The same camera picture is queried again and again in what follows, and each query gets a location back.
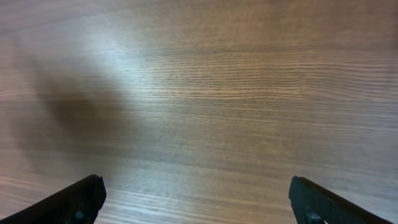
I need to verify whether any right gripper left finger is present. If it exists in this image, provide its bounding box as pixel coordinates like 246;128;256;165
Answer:
1;174;106;224

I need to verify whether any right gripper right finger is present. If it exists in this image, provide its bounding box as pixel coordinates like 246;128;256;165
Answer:
289;176;392;224

